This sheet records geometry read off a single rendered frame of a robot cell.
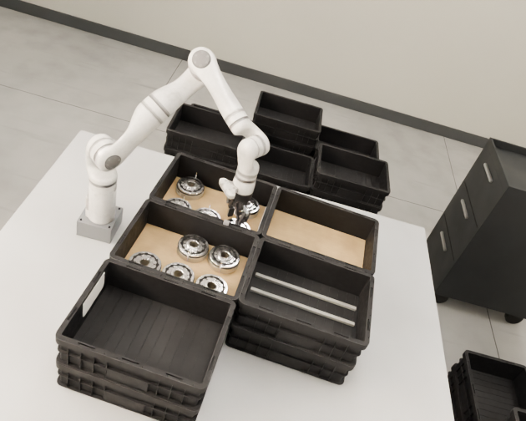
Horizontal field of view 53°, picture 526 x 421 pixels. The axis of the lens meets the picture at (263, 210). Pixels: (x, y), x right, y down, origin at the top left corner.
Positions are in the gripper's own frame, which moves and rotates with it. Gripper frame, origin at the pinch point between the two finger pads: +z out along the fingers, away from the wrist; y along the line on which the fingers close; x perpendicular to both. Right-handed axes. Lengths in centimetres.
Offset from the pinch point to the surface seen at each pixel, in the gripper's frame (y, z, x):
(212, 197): 17.1, 4.7, 0.2
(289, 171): 76, 50, -82
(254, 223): 0.4, 4.7, -9.6
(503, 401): -78, 61, -111
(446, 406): -81, 18, -44
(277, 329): -45.6, 1.9, 6.2
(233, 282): -23.4, 4.7, 10.1
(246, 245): -13.5, -0.6, 1.7
